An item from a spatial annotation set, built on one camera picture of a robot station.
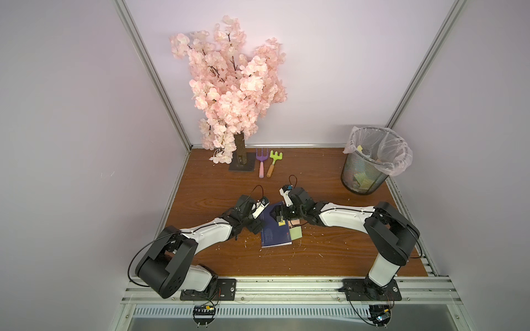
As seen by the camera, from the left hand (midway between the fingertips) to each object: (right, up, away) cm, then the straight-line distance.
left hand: (257, 212), depth 91 cm
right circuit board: (+45, -30, -22) cm, 58 cm away
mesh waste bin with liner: (+57, +27, +9) cm, 64 cm away
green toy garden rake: (+9, +26, +23) cm, 36 cm away
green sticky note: (+17, -7, -7) cm, 19 cm away
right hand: (+9, +3, -3) cm, 10 cm away
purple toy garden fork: (+1, +25, +22) cm, 33 cm away
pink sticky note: (+16, -2, -8) cm, 18 cm away
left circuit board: (-18, -32, -19) cm, 42 cm away
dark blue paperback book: (+7, -8, -6) cm, 12 cm away
